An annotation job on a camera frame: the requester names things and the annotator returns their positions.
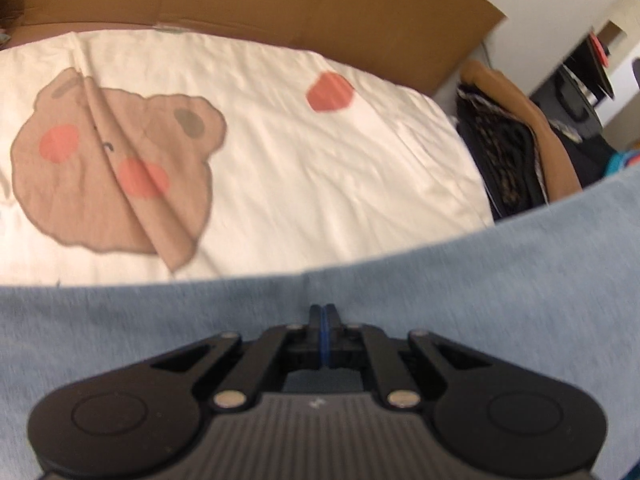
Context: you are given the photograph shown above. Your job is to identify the light blue denim pants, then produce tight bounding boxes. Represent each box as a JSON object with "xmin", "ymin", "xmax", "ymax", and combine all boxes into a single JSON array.
[{"xmin": 0, "ymin": 162, "xmax": 640, "ymax": 480}]

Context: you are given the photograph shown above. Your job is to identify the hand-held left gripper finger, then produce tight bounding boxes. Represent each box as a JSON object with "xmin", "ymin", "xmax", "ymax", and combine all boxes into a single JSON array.
[
  {"xmin": 325, "ymin": 304, "xmax": 493, "ymax": 412},
  {"xmin": 150, "ymin": 304, "xmax": 326, "ymax": 413}
]

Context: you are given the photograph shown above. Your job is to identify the black framed furniture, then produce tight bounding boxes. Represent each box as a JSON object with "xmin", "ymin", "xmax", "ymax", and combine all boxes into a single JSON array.
[{"xmin": 530, "ymin": 27, "xmax": 618, "ymax": 141}]

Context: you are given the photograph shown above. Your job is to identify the cream printed bedsheet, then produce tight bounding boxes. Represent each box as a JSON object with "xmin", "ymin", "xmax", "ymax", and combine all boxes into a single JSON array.
[{"xmin": 0, "ymin": 30, "xmax": 497, "ymax": 287}]

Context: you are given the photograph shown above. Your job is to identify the tan brown garment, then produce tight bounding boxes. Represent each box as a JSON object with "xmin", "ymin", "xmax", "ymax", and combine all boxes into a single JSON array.
[{"xmin": 460, "ymin": 59, "xmax": 584, "ymax": 204}]

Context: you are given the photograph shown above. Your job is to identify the teal orange jacket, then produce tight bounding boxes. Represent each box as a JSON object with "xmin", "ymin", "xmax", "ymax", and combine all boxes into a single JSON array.
[{"xmin": 602, "ymin": 150, "xmax": 640, "ymax": 182}]

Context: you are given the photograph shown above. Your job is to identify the dark patterned garment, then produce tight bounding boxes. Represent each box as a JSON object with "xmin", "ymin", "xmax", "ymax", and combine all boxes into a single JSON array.
[{"xmin": 454, "ymin": 82, "xmax": 552, "ymax": 222}]

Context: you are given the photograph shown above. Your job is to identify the brown cardboard sheet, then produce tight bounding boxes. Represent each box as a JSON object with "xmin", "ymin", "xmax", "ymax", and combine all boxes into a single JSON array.
[{"xmin": 0, "ymin": 0, "xmax": 509, "ymax": 97}]

